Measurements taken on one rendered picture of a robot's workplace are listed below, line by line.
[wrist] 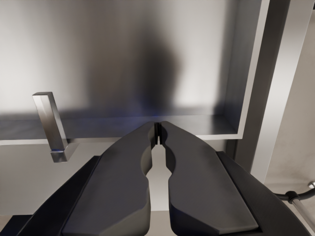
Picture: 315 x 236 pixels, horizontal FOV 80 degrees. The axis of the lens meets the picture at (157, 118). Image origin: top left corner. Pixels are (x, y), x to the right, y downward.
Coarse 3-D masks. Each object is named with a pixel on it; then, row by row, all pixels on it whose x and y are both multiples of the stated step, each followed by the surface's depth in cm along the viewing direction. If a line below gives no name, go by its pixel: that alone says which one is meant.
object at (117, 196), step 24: (120, 144) 10; (144, 144) 10; (96, 168) 9; (120, 168) 8; (144, 168) 10; (96, 192) 7; (120, 192) 7; (144, 192) 7; (72, 216) 6; (96, 216) 6; (120, 216) 6; (144, 216) 7
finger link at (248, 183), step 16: (224, 160) 9; (240, 176) 8; (240, 192) 7; (256, 192) 7; (272, 192) 7; (256, 208) 6; (272, 208) 6; (288, 208) 6; (272, 224) 6; (288, 224) 6
